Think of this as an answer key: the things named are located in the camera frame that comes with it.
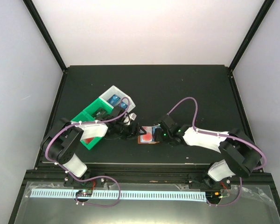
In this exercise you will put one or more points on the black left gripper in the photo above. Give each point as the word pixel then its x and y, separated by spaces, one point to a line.
pixel 133 134

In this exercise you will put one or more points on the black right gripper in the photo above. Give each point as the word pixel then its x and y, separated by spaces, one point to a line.
pixel 157 136

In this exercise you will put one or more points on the brown leather card holder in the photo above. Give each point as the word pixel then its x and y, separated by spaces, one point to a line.
pixel 142 132

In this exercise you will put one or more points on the white bin with blue cards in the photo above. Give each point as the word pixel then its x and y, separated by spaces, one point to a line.
pixel 114 90

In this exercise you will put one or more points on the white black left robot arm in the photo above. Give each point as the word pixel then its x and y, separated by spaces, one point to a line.
pixel 61 142

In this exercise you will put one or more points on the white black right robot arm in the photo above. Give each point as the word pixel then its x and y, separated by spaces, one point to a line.
pixel 240 155

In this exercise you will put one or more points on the black VIP card stack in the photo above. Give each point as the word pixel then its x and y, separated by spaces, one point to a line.
pixel 99 113

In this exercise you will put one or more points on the blue VIP card front stack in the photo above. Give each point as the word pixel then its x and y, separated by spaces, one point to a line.
pixel 123 105

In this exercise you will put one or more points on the blue vip card stack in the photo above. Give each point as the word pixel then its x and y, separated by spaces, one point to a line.
pixel 123 105
pixel 113 100

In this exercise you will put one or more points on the green bin with black cards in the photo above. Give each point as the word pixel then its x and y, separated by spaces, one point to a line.
pixel 97 103

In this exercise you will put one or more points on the blue VIP card rear stack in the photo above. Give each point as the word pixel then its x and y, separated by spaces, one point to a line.
pixel 113 100

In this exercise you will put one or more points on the red white card stack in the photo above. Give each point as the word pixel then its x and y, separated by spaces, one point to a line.
pixel 88 140

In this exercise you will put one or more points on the left controller circuit board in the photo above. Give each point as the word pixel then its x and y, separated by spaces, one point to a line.
pixel 84 193

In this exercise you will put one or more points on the controller circuit board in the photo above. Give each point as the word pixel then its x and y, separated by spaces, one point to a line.
pixel 216 194
pixel 84 193

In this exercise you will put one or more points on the right controller circuit board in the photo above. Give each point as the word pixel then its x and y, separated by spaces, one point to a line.
pixel 216 194

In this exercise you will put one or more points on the clear acrylic front panel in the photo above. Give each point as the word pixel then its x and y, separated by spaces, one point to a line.
pixel 245 205

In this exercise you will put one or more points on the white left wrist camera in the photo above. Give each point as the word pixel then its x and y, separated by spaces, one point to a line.
pixel 132 116

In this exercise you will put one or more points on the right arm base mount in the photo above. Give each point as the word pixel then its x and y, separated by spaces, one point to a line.
pixel 203 182

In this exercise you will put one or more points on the white slotted cable duct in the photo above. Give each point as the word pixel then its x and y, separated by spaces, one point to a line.
pixel 123 195

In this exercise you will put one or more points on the black aluminium frame rail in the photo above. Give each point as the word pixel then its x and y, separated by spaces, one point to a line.
pixel 122 173

